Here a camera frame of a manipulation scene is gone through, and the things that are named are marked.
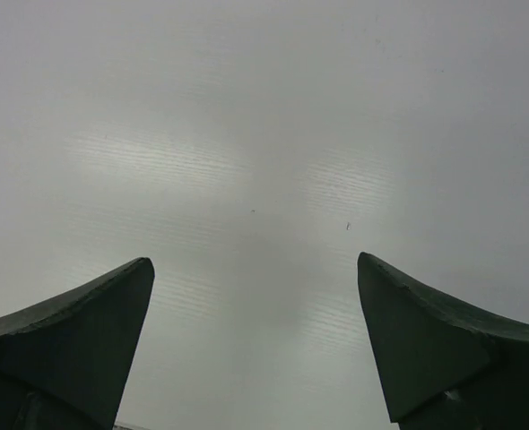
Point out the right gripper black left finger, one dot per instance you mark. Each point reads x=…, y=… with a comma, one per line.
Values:
x=64, y=362

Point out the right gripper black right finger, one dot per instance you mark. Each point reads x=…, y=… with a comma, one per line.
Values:
x=442, y=363

